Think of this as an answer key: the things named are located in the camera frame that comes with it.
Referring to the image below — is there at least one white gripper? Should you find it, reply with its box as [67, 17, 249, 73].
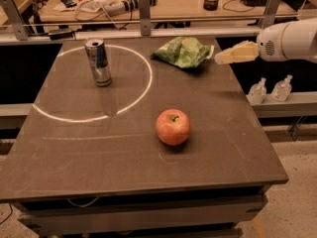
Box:
[214, 25, 285, 64]

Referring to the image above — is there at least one green jalapeno chip bag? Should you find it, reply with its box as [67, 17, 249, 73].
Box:
[153, 37, 214, 68]

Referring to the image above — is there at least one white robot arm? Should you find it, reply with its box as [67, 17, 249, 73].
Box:
[214, 18, 317, 64]

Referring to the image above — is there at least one silver blue redbull can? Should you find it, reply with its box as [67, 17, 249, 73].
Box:
[84, 38, 112, 87]

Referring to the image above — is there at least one clear sanitizer bottle left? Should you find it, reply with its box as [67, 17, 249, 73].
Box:
[247, 77, 266, 104]

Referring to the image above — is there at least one clear sanitizer bottle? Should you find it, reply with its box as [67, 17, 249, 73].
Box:
[270, 74, 292, 102]
[247, 77, 266, 104]

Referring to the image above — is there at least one clear sanitizer bottle right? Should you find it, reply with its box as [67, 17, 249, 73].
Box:
[270, 74, 292, 102]

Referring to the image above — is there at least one black mesh cup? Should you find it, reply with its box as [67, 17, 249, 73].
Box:
[203, 0, 219, 11]

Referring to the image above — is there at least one red apple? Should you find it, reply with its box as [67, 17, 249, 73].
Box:
[156, 109, 190, 146]

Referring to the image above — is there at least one white power strip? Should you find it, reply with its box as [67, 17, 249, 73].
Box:
[102, 0, 158, 17]

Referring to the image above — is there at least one right metal bracket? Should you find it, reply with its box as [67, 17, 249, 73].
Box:
[259, 0, 281, 29]

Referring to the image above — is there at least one metal bracket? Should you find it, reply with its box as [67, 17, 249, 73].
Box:
[139, 0, 151, 36]
[0, 0, 29, 41]
[259, 0, 281, 29]

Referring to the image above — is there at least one middle metal bracket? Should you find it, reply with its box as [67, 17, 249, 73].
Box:
[139, 0, 151, 36]

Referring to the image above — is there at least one black device on rail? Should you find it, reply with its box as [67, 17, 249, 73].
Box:
[49, 29, 74, 40]

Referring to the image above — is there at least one white cable under table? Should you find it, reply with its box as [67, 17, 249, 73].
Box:
[66, 196, 100, 208]

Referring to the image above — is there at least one left metal bracket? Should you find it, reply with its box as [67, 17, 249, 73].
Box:
[0, 0, 29, 41]

